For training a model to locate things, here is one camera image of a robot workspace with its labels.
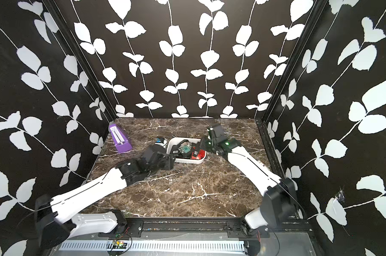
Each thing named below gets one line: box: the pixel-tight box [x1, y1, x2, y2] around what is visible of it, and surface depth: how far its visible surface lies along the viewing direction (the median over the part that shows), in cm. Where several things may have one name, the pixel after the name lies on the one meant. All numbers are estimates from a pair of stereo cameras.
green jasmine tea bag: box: [178, 141, 192, 155], surface depth 97 cm
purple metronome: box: [108, 123, 133, 154], surface depth 99 cm
